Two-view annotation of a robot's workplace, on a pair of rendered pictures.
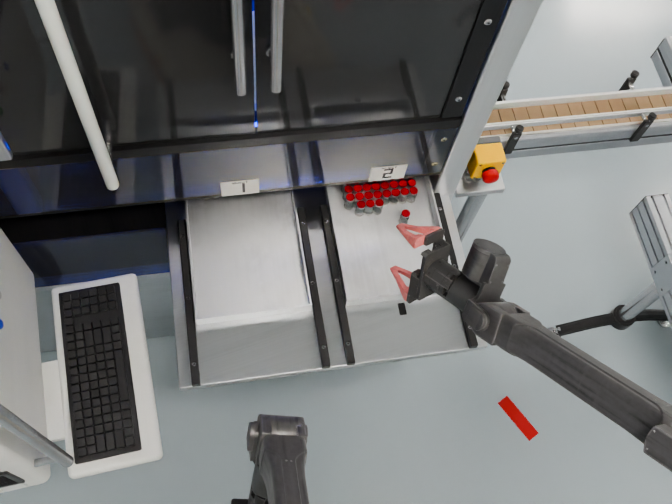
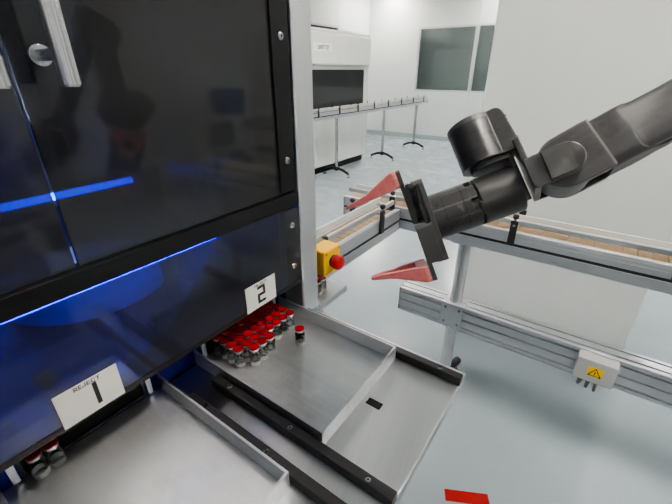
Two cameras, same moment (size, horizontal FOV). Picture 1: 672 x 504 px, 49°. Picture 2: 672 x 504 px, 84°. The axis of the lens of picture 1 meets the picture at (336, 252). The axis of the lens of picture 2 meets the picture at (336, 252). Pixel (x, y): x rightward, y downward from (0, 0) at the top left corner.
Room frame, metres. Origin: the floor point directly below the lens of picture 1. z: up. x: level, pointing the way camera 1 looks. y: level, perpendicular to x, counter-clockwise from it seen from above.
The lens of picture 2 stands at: (0.28, 0.17, 1.45)
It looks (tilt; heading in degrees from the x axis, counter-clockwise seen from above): 26 degrees down; 325
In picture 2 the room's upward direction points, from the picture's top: straight up
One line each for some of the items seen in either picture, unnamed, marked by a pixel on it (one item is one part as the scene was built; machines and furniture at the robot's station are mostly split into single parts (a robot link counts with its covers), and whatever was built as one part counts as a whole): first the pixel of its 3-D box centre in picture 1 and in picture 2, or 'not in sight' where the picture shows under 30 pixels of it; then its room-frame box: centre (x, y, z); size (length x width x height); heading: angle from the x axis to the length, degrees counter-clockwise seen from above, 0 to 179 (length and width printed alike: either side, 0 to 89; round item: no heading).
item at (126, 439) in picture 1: (97, 367); not in sight; (0.39, 0.47, 0.82); 0.40 x 0.14 x 0.02; 24
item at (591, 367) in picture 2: not in sight; (595, 368); (0.58, -1.15, 0.50); 0.12 x 0.05 x 0.09; 20
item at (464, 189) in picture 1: (473, 169); (314, 289); (1.08, -0.31, 0.87); 0.14 x 0.13 x 0.02; 20
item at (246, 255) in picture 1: (245, 247); (143, 484); (0.72, 0.21, 0.90); 0.34 x 0.26 x 0.04; 20
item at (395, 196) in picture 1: (381, 198); (266, 337); (0.92, -0.08, 0.91); 0.18 x 0.02 x 0.05; 110
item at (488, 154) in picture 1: (485, 158); (322, 257); (1.03, -0.31, 1.00); 0.08 x 0.07 x 0.07; 20
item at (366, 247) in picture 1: (387, 231); (296, 355); (0.84, -0.11, 0.90); 0.34 x 0.26 x 0.04; 20
